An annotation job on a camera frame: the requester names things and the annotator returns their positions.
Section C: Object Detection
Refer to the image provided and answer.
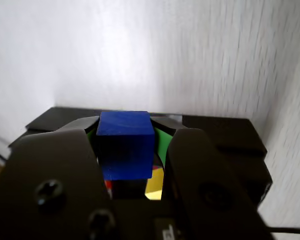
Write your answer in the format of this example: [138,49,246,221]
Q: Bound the yellow wooden cube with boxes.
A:
[144,166,165,201]

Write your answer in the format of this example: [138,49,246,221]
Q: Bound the blue wooden cube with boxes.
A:
[96,110,155,181]

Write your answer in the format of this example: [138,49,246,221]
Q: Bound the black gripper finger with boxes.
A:
[0,115,116,240]
[151,116,276,240]

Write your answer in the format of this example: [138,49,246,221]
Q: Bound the black cardboard box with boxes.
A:
[8,106,268,208]

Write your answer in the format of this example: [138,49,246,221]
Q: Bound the red wooden cube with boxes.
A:
[105,180,113,200]

